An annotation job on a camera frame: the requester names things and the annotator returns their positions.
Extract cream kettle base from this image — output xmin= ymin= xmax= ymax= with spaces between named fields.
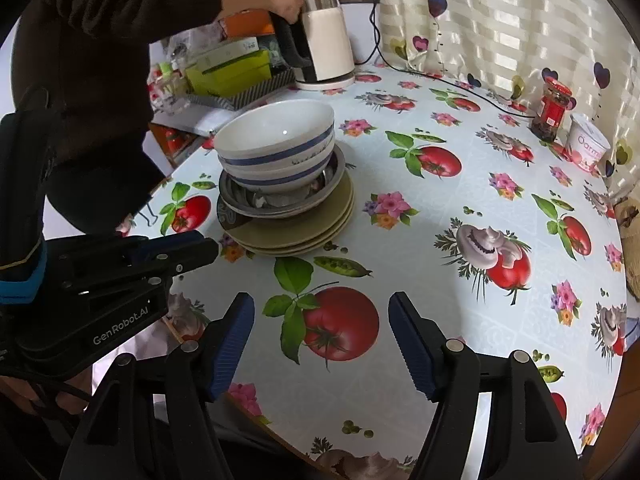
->
xmin=292 ymin=71 xmax=358 ymax=92

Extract cream electric kettle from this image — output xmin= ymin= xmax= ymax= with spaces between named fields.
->
xmin=270 ymin=0 xmax=357 ymax=86

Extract black power cable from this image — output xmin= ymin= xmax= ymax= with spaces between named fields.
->
xmin=370 ymin=0 xmax=538 ymax=121

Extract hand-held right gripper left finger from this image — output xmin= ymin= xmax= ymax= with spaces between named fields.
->
xmin=60 ymin=291 xmax=256 ymax=480

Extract cream heart print curtain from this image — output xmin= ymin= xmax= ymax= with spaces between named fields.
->
xmin=375 ymin=0 xmax=640 ymax=201

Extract white paper sheet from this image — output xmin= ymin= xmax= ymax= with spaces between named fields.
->
xmin=152 ymin=105 xmax=236 ymax=136

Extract clear plastic bag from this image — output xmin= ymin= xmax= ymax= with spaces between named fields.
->
xmin=165 ymin=27 xmax=226 ymax=61

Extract small glass jars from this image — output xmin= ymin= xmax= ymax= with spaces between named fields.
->
xmin=147 ymin=60 xmax=193 ymax=113

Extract green cardboard box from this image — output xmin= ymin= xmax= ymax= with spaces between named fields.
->
xmin=187 ymin=50 xmax=273 ymax=98

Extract white yogurt tub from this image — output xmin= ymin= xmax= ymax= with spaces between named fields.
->
xmin=565 ymin=112 xmax=612 ymax=171

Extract person's left hand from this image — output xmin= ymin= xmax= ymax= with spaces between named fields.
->
xmin=0 ymin=372 xmax=96 ymax=418

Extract red-labelled sauce jar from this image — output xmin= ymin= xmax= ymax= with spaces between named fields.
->
xmin=530 ymin=76 xmax=573 ymax=142

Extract floral vegetable print tablecloth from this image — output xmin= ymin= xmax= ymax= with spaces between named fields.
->
xmin=120 ymin=62 xmax=628 ymax=480

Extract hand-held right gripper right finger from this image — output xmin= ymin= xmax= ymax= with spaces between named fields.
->
xmin=388 ymin=291 xmax=581 ymax=480

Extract tan knitted hat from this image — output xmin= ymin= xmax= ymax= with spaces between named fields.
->
xmin=615 ymin=200 xmax=640 ymax=301

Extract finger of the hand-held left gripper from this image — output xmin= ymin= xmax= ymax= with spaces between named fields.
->
xmin=60 ymin=237 xmax=219 ymax=307
xmin=47 ymin=230 xmax=201 ymax=267

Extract striped tray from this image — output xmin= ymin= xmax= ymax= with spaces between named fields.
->
xmin=190 ymin=67 xmax=296 ymax=111

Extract tan round plate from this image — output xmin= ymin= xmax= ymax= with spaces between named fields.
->
xmin=216 ymin=175 xmax=355 ymax=239
xmin=227 ymin=200 xmax=356 ymax=248
xmin=235 ymin=210 xmax=356 ymax=257

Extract stainless steel bowl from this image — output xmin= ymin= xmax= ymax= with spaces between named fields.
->
xmin=218 ymin=144 xmax=347 ymax=219

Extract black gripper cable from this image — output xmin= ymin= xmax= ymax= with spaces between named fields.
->
xmin=15 ymin=380 xmax=96 ymax=411

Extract white green-edged box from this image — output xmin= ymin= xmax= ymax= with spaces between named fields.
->
xmin=197 ymin=39 xmax=261 ymax=68

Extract orange lidded box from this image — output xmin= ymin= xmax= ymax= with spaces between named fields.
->
xmin=220 ymin=10 xmax=276 ymax=41

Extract white blue-rimmed bowl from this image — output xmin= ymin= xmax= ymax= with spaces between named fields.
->
xmin=214 ymin=100 xmax=335 ymax=167
xmin=218 ymin=140 xmax=335 ymax=196

